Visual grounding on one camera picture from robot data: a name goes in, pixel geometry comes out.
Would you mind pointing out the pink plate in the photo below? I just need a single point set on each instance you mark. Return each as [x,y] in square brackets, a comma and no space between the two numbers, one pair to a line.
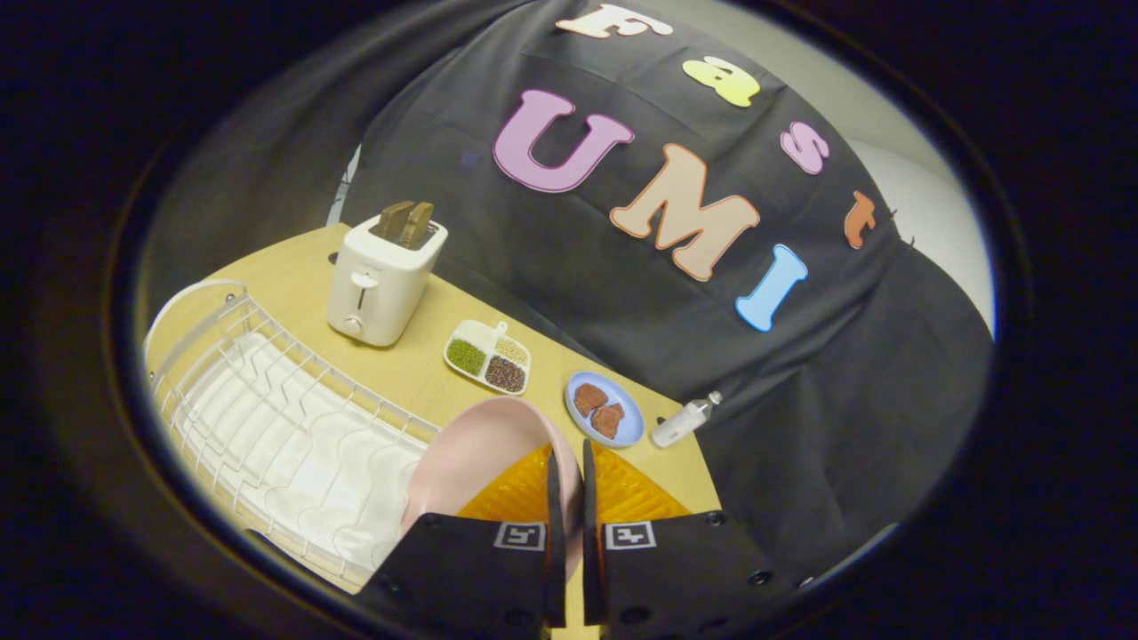
[480,462]

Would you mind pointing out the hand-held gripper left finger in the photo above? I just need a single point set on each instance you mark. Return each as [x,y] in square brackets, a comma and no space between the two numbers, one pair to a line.
[556,533]

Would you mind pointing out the black backdrop cloth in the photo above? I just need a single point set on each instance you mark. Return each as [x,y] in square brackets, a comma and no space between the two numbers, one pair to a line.
[676,293]

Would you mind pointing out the blue plate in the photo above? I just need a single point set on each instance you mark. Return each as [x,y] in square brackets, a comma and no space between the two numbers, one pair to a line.
[622,427]

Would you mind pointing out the white divided dish with beans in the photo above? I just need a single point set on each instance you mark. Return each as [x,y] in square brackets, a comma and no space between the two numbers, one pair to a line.
[488,356]

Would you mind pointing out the brown toast slice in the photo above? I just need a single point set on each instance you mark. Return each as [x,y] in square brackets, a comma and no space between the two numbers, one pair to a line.
[417,225]
[392,219]

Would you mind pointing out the small white bottle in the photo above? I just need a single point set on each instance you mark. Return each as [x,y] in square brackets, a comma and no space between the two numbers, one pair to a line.
[681,421]

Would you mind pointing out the white toaster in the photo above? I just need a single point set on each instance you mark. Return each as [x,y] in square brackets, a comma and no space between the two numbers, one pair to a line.
[378,280]

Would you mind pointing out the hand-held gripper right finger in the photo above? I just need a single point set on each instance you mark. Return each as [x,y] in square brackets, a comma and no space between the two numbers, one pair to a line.
[590,533]

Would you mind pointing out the brown meat piece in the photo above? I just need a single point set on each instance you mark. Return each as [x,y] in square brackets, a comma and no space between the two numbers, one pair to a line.
[589,398]
[609,419]

